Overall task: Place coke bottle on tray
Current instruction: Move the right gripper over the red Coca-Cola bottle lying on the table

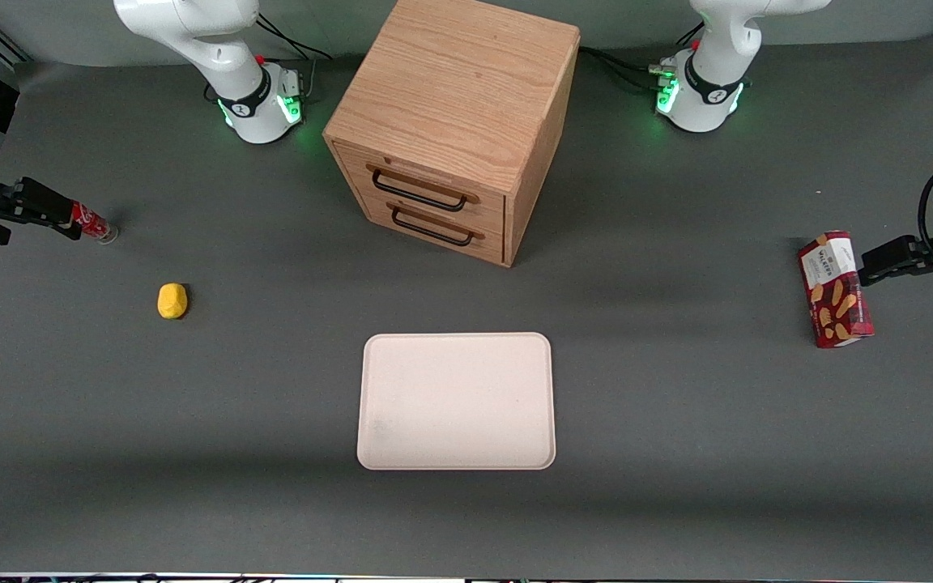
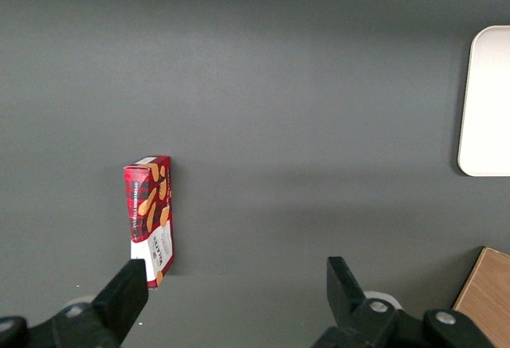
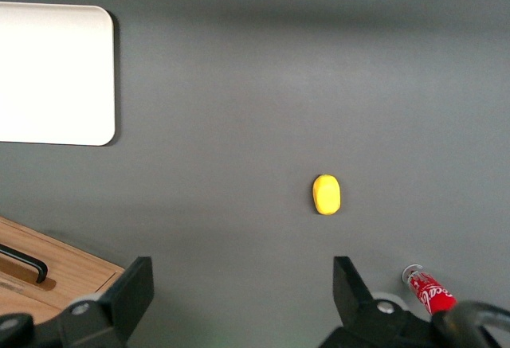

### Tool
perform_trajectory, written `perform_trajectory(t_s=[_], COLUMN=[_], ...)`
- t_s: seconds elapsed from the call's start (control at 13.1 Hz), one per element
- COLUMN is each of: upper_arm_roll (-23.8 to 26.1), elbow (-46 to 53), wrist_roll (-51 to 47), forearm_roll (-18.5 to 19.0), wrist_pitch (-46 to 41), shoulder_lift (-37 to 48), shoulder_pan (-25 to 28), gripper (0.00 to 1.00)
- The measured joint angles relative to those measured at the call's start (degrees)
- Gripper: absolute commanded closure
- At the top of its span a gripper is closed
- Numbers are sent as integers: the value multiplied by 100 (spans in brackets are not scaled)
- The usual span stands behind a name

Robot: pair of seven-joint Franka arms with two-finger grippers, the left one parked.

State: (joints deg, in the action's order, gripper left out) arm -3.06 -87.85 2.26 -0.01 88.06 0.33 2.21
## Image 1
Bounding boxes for red coke bottle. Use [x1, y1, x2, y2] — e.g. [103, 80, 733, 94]
[70, 201, 120, 245]

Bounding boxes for beige rectangular tray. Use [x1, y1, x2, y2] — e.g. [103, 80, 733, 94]
[356, 332, 557, 471]

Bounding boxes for red cookie box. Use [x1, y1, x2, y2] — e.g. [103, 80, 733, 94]
[797, 230, 875, 349]

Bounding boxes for yellow lemon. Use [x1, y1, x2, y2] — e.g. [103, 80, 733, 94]
[157, 283, 189, 320]

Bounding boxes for wooden drawer front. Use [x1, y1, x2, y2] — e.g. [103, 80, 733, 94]
[356, 193, 507, 266]
[332, 139, 507, 224]

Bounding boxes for wooden drawer cabinet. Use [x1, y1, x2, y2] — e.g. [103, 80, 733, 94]
[323, 0, 582, 268]

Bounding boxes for black right base cables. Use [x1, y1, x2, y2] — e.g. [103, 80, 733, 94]
[254, 11, 334, 62]

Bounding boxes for black base cables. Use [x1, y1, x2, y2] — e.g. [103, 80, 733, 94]
[254, 11, 334, 62]
[579, 22, 707, 91]

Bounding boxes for black left base cables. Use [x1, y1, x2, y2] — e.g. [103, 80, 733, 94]
[579, 22, 707, 91]

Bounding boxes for black metal drawer handle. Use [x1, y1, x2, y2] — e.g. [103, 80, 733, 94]
[386, 202, 485, 247]
[366, 163, 481, 213]

